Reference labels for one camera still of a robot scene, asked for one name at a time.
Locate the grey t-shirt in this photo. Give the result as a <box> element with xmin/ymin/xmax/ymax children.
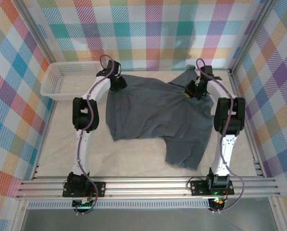
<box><xmin>105</xmin><ymin>64</ymin><xmax>215</xmax><ymax>171</ymax></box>

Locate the white plastic mesh basket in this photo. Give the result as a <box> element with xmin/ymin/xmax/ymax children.
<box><xmin>39</xmin><ymin>61</ymin><xmax>103</xmax><ymax>101</ymax></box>

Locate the grey metal plate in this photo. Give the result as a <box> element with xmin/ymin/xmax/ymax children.
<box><xmin>22</xmin><ymin>208</ymin><xmax>278</xmax><ymax>231</ymax></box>

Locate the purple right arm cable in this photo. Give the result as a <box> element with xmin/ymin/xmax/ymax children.
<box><xmin>196</xmin><ymin>58</ymin><xmax>245</xmax><ymax>214</ymax></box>

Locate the aluminium frame post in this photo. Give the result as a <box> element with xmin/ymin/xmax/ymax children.
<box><xmin>14</xmin><ymin>0</ymin><xmax>60</xmax><ymax>64</ymax></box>
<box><xmin>229</xmin><ymin>0</ymin><xmax>278</xmax><ymax>73</ymax></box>

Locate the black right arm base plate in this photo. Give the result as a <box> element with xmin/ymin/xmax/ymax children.
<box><xmin>190</xmin><ymin>179</ymin><xmax>235</xmax><ymax>196</ymax></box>

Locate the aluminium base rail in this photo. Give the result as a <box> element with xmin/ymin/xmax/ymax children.
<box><xmin>15</xmin><ymin>175</ymin><xmax>281</xmax><ymax>201</ymax></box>

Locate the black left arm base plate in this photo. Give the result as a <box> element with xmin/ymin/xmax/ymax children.
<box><xmin>62</xmin><ymin>181</ymin><xmax>107</xmax><ymax>198</ymax></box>

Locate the slotted grey cable duct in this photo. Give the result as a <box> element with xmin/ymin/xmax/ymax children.
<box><xmin>27</xmin><ymin>201</ymin><xmax>211</xmax><ymax>210</ymax></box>

